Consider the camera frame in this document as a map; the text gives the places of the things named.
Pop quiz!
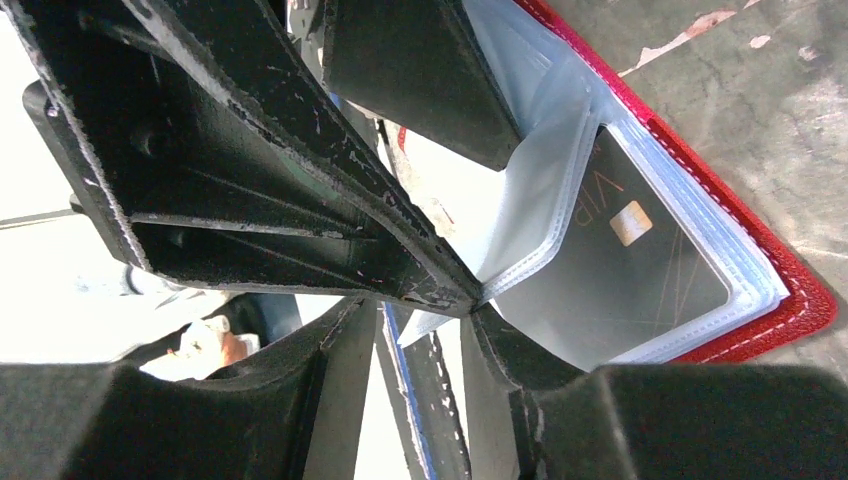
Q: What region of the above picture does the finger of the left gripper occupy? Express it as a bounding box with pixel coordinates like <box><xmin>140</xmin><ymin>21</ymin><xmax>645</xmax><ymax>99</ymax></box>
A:
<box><xmin>3</xmin><ymin>1</ymin><xmax>481</xmax><ymax>317</ymax></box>
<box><xmin>323</xmin><ymin>1</ymin><xmax>520</xmax><ymax>171</ymax></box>

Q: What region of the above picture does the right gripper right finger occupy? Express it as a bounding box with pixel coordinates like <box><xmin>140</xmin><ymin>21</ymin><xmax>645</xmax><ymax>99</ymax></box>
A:
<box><xmin>460</xmin><ymin>307</ymin><xmax>847</xmax><ymax>479</ymax></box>

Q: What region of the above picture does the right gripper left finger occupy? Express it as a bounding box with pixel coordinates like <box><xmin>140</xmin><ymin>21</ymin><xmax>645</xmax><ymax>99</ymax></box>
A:
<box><xmin>1</xmin><ymin>297</ymin><xmax>378</xmax><ymax>479</ymax></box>

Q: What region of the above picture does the black VIP credit card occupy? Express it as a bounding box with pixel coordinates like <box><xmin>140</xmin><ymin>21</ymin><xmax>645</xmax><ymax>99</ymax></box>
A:
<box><xmin>495</xmin><ymin>128</ymin><xmax>729</xmax><ymax>370</ymax></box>

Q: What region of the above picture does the red card holder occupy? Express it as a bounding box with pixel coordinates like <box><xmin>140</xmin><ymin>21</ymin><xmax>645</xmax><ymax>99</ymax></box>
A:
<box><xmin>398</xmin><ymin>1</ymin><xmax>838</xmax><ymax>364</ymax></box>

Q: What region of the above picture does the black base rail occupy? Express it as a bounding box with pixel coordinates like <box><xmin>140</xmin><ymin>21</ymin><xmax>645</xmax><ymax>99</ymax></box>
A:
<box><xmin>375</xmin><ymin>302</ymin><xmax>471</xmax><ymax>479</ymax></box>

